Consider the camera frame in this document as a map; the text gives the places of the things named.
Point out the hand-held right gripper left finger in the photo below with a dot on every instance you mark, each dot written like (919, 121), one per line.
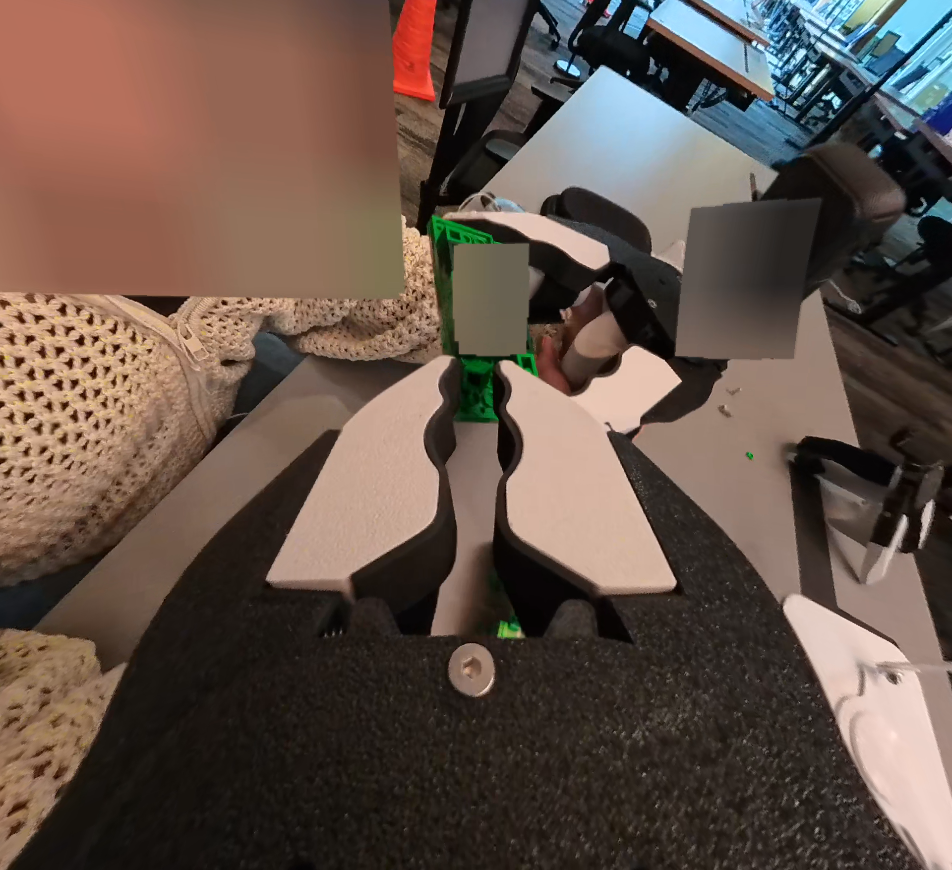
(364, 498)

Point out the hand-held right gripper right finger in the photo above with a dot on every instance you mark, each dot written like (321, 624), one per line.
(580, 513)

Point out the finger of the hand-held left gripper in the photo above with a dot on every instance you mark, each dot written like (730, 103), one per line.
(554, 306)
(565, 245)

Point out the hollow green lego head block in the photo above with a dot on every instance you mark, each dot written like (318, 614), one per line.
(476, 394)

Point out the black mesh office chair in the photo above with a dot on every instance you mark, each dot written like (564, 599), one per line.
(595, 29)

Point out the row of office desks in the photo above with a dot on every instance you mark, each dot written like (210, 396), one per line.
(706, 37)

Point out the orange traffic cone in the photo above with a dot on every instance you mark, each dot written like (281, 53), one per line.
(416, 29)

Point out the black and grey tool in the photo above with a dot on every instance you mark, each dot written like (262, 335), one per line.
(848, 513)

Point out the white book stand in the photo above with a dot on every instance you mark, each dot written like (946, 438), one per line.
(840, 662)

